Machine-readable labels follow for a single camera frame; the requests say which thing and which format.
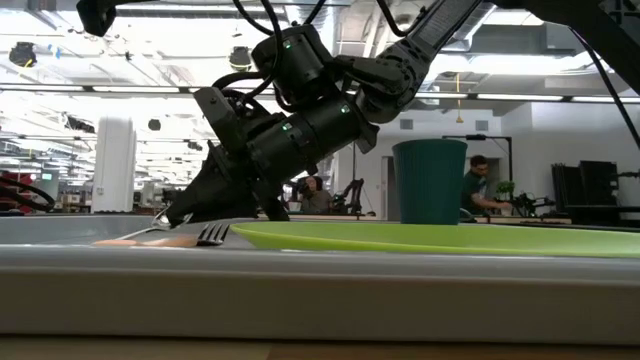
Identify lime green plate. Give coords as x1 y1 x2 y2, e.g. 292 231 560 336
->
229 221 640 260

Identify black background gantry frame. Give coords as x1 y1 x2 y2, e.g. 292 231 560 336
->
442 133 514 184

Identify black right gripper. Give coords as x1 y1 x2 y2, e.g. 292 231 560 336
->
164 134 282 229

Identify grey plastic tray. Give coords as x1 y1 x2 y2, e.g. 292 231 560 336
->
0 214 640 346

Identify white round column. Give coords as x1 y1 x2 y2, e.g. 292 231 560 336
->
91 115 138 214

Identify metal spoon orange handle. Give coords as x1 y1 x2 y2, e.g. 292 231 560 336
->
113 207 194 242

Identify wooden background table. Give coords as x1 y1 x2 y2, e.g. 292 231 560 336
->
472 214 572 225

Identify yellow hanging cord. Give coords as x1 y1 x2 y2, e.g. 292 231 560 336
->
454 72 464 124

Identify black equipment cabinets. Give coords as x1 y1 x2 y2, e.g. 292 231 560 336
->
551 160 619 207

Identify long black arm cable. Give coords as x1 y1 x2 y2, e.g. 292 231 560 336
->
569 28 640 150

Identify red background machine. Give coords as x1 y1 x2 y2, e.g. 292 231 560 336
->
0 172 56 214

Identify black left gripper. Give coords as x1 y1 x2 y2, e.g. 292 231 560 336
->
75 0 121 37

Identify dark green ribbed cup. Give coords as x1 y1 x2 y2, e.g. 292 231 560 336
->
391 138 469 225

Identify metal fork peach handle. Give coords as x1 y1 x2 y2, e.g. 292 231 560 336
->
92 223 231 249

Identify person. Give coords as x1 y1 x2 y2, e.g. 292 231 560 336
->
459 154 514 216
295 174 334 215

